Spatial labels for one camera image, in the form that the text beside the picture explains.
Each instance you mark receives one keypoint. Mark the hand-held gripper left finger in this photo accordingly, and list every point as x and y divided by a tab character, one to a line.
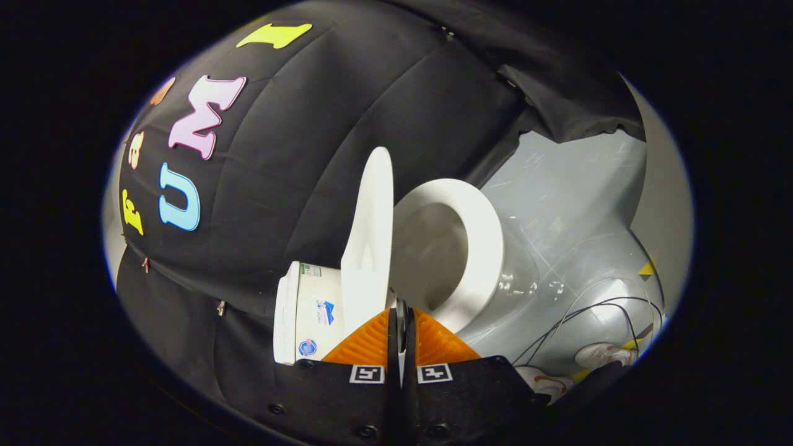
347	402

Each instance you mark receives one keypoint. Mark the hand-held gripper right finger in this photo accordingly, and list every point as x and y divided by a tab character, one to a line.
458	402

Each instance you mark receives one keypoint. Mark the white toilet lid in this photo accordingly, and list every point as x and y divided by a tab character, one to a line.
372	235

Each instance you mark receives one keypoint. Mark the white sneaker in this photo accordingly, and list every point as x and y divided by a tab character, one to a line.
540	381
604	354

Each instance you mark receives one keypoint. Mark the black backdrop cloth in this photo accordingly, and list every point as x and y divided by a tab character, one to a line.
310	155

